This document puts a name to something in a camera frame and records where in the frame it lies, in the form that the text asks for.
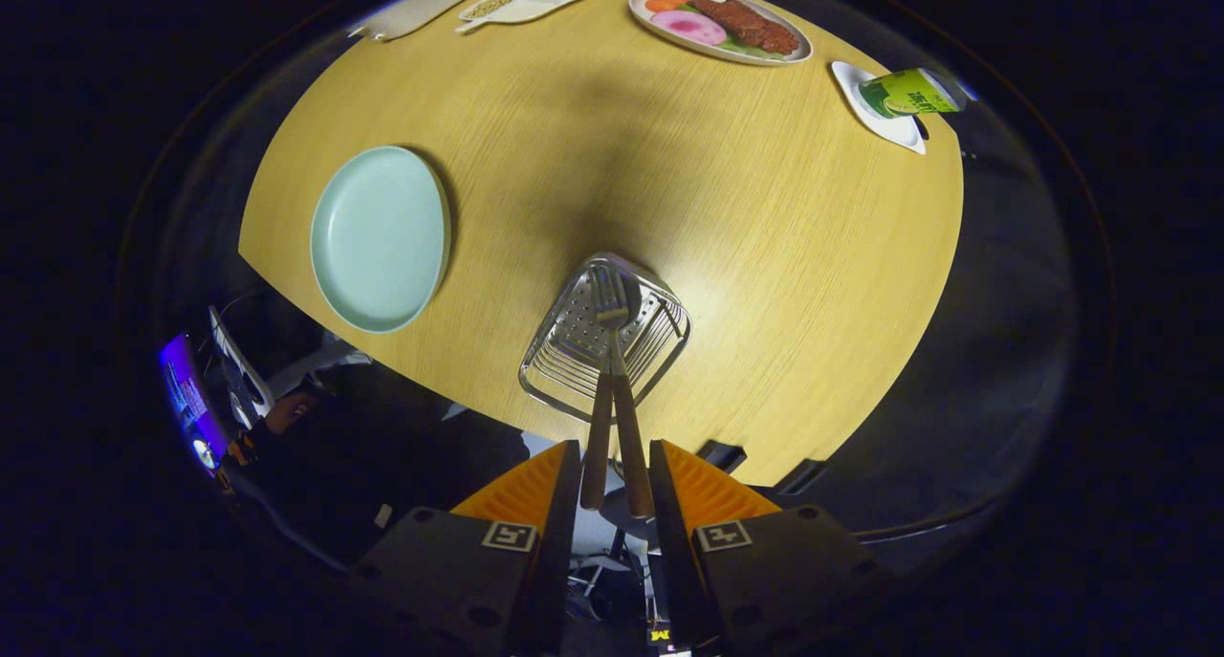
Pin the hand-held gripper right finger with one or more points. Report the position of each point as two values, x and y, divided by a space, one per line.
669 561

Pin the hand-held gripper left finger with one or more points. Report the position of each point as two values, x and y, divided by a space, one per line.
559 561

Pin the pale green round plate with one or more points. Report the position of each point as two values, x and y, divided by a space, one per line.
378 241

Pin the white curved object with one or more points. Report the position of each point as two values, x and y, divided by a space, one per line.
239 370

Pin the glowing purple screen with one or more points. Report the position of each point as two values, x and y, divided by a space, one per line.
191 408

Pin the white square coaster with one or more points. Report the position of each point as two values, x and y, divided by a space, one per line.
894 131

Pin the green lettuce leaf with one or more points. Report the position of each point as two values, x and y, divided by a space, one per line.
751 53

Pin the green label plastic bottle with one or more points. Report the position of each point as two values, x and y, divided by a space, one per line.
908 93

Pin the pink ham slice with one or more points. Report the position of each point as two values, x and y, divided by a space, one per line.
688 28

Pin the white oval food plate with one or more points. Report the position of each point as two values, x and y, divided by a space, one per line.
650 26

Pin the brown meat pieces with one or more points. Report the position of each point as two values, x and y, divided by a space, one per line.
746 24

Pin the white compartment tray with beans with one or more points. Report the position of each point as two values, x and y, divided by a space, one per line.
526 10

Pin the orange carrot slice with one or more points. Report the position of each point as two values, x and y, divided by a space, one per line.
665 1

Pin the white toaster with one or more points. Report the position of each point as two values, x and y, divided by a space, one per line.
430 2

